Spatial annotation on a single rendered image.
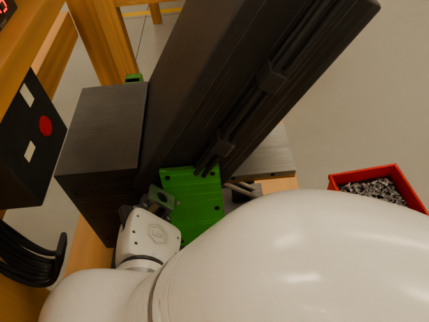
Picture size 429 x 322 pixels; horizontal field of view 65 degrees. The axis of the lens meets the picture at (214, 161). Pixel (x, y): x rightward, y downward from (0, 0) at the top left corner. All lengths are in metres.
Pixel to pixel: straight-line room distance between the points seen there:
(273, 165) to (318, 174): 1.47
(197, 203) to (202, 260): 0.53
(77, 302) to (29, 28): 0.40
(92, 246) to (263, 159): 0.57
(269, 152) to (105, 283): 0.57
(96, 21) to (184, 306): 1.21
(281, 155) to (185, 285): 0.68
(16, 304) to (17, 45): 0.44
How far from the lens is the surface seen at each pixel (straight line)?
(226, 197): 1.04
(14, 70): 0.54
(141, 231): 0.56
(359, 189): 1.13
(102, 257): 1.05
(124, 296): 0.35
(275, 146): 0.86
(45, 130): 0.60
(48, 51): 1.12
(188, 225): 0.73
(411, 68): 3.30
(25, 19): 0.62
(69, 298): 0.39
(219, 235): 0.16
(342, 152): 2.43
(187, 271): 0.18
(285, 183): 1.07
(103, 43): 1.36
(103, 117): 0.86
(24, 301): 0.75
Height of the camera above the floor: 1.76
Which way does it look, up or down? 49 degrees down
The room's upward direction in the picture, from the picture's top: 8 degrees counter-clockwise
